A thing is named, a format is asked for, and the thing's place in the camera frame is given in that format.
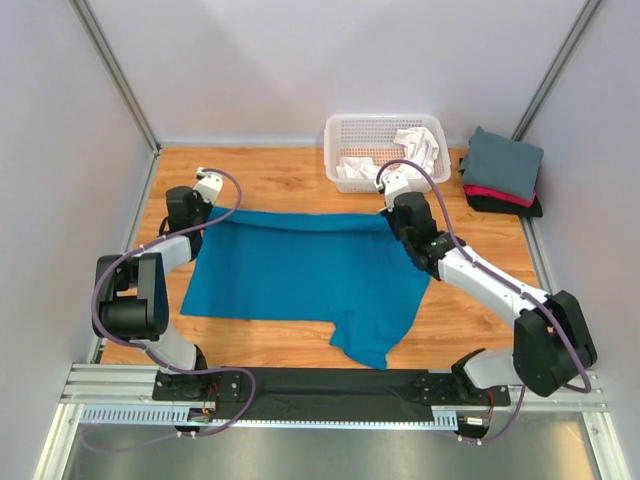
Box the blue t shirt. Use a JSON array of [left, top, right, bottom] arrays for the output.
[[181, 207, 431, 370]]

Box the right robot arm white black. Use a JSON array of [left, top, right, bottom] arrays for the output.
[[381, 192, 597, 404]]

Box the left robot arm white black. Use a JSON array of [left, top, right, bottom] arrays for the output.
[[96, 231, 216, 402]]

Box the pink folded t shirt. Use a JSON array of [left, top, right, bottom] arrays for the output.
[[463, 185, 536, 207]]

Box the white t shirt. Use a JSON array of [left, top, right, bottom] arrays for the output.
[[336, 127, 440, 180]]

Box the black folded t shirt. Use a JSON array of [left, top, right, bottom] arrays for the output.
[[466, 195, 543, 218]]

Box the white plastic basket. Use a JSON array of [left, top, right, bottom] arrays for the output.
[[324, 114, 451, 193]]

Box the grey folded t shirt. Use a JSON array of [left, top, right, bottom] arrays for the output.
[[459, 126, 544, 200]]

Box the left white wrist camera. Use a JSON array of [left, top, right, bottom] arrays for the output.
[[193, 167, 224, 205]]

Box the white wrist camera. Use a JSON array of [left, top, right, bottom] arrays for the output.
[[375, 171, 412, 211], [193, 167, 224, 205]]

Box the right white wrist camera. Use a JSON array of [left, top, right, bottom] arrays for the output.
[[375, 171, 412, 211]]

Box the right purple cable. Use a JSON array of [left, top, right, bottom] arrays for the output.
[[374, 158, 591, 396]]

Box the purple cable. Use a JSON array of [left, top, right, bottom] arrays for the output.
[[374, 158, 591, 396], [89, 168, 244, 374]]

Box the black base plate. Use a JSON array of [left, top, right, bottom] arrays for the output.
[[151, 366, 512, 422]]

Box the grey slotted cable duct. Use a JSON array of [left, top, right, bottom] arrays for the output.
[[77, 404, 484, 432]]

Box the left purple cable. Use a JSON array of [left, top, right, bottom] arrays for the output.
[[89, 168, 244, 374]]

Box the left aluminium frame post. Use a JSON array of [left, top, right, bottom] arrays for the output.
[[68, 0, 162, 154]]

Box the aluminium frame post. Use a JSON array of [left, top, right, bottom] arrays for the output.
[[511, 0, 605, 141], [68, 0, 162, 154]]

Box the right aluminium frame post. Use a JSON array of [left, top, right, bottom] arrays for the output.
[[511, 0, 605, 141]]

